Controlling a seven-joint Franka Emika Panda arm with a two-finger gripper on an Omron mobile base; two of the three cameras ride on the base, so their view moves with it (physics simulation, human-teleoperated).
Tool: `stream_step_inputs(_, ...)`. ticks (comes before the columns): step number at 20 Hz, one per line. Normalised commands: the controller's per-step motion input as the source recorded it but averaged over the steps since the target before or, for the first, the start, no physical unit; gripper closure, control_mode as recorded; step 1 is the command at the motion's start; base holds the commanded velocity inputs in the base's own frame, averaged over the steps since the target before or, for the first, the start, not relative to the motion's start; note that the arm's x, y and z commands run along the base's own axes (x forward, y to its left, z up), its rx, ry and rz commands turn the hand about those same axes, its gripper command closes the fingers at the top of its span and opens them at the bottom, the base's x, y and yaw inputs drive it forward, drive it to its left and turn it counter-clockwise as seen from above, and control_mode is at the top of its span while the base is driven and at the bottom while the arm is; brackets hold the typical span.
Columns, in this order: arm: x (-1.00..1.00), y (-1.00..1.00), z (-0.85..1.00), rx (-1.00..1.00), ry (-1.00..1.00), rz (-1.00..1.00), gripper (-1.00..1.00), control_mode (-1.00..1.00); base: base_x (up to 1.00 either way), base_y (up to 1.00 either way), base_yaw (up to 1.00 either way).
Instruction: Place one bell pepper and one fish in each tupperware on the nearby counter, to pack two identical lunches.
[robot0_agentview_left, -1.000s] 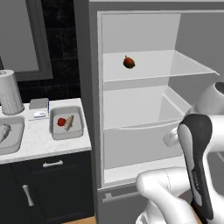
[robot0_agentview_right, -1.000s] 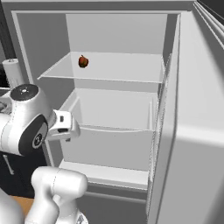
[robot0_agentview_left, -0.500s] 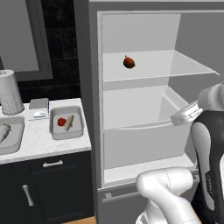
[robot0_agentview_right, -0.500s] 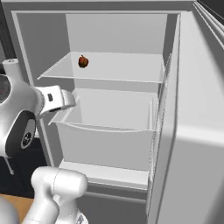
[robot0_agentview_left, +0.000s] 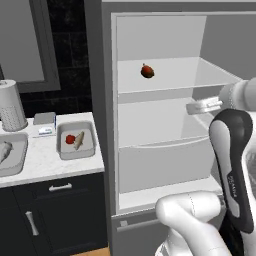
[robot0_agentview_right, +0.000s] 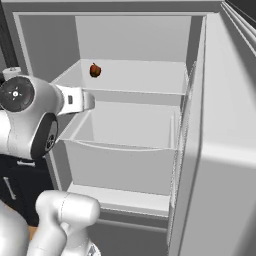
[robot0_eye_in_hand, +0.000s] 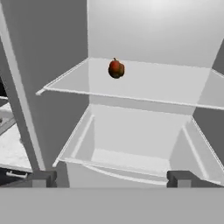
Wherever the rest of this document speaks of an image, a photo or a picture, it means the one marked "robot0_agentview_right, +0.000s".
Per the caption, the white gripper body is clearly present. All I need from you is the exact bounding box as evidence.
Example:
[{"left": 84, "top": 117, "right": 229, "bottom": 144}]
[{"left": 81, "top": 90, "right": 96, "bottom": 112}]

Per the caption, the grey fridge shelf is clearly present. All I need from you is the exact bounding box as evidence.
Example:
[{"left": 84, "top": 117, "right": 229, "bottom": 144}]
[{"left": 51, "top": 59, "right": 190, "bottom": 98}]

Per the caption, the grey fridge drawer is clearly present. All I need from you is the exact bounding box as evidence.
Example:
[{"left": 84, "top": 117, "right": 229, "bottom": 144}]
[{"left": 57, "top": 101, "right": 183, "bottom": 197}]

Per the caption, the grey fridge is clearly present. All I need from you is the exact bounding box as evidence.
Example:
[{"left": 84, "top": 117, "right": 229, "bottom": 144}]
[{"left": 1, "top": 0, "right": 225, "bottom": 256}]

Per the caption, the black cupboard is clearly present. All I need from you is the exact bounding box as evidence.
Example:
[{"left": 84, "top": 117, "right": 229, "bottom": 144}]
[{"left": 0, "top": 153, "right": 57, "bottom": 228}]

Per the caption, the grey fridge door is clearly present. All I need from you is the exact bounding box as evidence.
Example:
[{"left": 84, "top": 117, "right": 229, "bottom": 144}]
[{"left": 167, "top": 0, "right": 256, "bottom": 256}]

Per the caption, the silver cupboard handle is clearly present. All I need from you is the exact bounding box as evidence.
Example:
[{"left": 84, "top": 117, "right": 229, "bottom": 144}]
[
  {"left": 2, "top": 176, "right": 17, "bottom": 201},
  {"left": 16, "top": 160, "right": 36, "bottom": 167}
]

